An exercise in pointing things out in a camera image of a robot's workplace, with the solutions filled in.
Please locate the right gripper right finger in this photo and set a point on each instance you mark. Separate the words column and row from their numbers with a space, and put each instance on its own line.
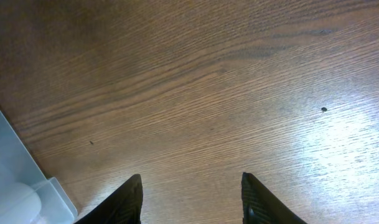
column 261, row 206

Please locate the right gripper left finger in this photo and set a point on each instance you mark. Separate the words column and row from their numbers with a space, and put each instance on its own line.
column 123, row 206

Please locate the clear plastic storage container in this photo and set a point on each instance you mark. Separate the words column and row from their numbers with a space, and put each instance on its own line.
column 26, row 195

